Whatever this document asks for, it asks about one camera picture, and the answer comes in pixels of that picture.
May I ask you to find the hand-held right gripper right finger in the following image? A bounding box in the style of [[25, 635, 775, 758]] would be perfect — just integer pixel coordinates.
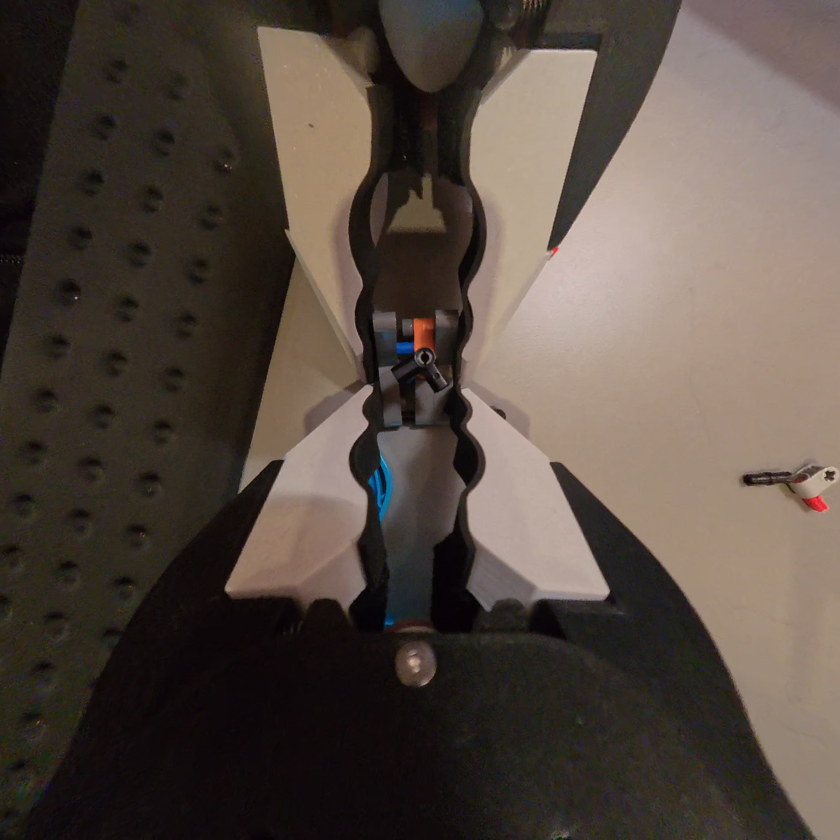
[[451, 392, 610, 609]]

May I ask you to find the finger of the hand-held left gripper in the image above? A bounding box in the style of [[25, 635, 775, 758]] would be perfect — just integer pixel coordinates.
[[458, 49, 602, 389], [257, 26, 382, 388]]

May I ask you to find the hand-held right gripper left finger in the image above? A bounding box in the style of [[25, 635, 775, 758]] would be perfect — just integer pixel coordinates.
[[225, 386, 389, 606]]

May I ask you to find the grey orange brick assembly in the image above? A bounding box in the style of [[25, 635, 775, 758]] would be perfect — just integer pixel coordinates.
[[373, 311, 463, 431]]

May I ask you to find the light blue brick separator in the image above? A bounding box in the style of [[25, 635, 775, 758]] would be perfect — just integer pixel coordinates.
[[363, 453, 435, 634]]

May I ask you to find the black dimpled mat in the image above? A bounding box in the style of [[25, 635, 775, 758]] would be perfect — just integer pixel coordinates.
[[0, 0, 293, 840]]

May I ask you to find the white connector with red axle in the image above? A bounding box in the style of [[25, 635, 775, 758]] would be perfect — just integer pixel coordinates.
[[786, 461, 840, 514]]

